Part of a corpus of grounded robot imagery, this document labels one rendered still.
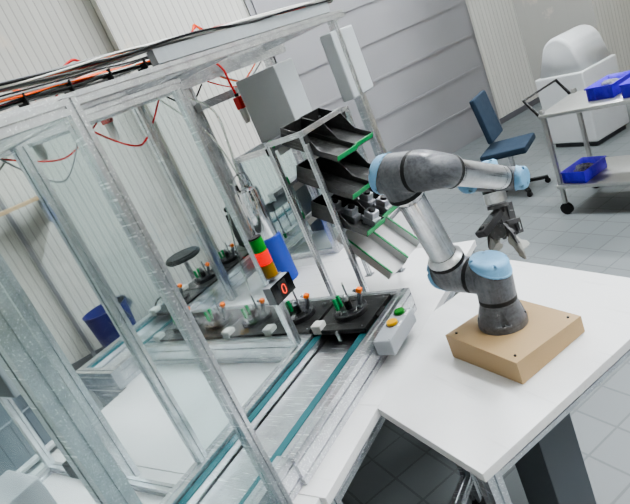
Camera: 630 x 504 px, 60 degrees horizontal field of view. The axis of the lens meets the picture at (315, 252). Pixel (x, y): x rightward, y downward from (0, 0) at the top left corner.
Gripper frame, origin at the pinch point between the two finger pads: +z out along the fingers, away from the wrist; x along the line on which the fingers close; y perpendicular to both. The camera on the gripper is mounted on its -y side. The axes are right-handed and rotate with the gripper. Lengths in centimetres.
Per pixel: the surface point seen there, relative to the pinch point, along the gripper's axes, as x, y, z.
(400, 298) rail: 33.8, -24.3, 5.1
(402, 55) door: 431, 322, -232
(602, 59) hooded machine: 220, 394, -127
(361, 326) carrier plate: 32, -45, 10
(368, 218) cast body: 46, -21, -28
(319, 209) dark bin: 58, -35, -37
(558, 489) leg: -4, -8, 76
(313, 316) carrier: 60, -50, 5
